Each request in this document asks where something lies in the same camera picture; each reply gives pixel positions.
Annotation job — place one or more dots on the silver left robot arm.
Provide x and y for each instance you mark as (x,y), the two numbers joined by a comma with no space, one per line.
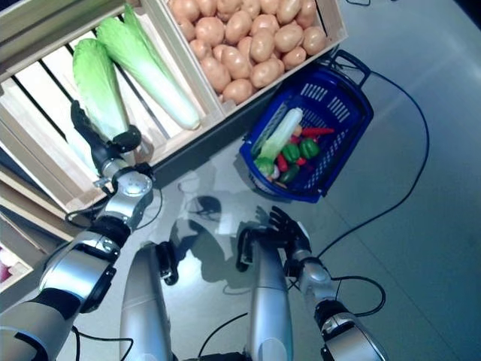
(127,188)

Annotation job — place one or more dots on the small red pepper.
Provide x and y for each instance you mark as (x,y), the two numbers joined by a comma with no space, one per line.
(282,162)

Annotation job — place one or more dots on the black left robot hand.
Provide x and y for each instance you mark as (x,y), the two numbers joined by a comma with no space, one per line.
(95,148)

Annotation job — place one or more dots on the green bell pepper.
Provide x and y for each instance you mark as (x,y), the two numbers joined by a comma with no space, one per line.
(309,147)
(289,174)
(290,152)

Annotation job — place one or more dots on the wooden vegetable display shelf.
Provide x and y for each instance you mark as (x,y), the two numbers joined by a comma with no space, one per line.
(34,214)

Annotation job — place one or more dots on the red chili pepper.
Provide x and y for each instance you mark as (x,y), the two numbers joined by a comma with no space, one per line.
(317,131)

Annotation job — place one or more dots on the silver left robot leg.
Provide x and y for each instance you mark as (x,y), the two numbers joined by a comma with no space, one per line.
(146,301)

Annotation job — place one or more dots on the brown potato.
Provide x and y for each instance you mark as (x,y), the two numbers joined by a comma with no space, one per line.
(184,9)
(313,39)
(238,90)

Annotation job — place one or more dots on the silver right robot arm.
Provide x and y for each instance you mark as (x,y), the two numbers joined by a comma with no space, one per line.
(319,278)

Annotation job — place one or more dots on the silver robot leg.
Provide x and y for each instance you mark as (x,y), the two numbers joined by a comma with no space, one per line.
(146,301)
(268,293)

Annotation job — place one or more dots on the wooden crate with potatoes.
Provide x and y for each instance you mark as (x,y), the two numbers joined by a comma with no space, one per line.
(336,22)

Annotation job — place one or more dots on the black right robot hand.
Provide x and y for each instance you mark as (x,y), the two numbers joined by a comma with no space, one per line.
(293,235)

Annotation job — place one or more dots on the pale napa cabbage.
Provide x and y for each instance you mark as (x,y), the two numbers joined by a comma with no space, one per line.
(282,129)

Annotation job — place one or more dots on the blue plastic shopping basket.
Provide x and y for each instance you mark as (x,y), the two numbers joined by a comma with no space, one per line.
(323,80)

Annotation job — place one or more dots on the wooden crate pale slat floor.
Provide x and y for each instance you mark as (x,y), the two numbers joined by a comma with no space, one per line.
(180,144)

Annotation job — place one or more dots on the green napa cabbage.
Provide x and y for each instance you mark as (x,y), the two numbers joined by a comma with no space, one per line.
(150,75)
(95,82)

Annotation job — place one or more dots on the silver right robot leg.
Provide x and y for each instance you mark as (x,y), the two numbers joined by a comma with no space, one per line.
(268,293)

